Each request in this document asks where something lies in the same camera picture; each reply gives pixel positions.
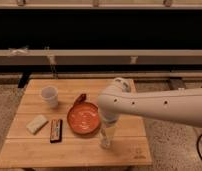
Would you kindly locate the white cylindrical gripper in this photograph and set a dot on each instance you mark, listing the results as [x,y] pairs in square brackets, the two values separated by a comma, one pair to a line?
[109,119]

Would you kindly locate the white sponge block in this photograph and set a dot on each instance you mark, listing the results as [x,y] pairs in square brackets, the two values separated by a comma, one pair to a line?
[36,124]

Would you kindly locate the grey horizontal rail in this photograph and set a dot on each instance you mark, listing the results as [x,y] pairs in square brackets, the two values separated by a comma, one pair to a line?
[92,57]

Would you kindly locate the small red-brown object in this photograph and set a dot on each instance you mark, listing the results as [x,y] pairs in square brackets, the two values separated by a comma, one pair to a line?
[80,99]

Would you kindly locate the orange bowl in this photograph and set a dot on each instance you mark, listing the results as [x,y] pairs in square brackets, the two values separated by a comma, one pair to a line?
[83,118]

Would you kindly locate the dark red snack bar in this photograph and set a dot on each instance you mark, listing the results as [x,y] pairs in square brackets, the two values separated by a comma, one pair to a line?
[56,130]

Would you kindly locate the wooden table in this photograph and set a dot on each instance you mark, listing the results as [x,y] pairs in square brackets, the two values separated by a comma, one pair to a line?
[24,150]

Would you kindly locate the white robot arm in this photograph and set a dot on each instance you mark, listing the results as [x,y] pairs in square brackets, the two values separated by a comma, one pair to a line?
[180,106]

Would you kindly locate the white plastic cup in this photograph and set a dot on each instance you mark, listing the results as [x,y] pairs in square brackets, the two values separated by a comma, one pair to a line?
[49,94]

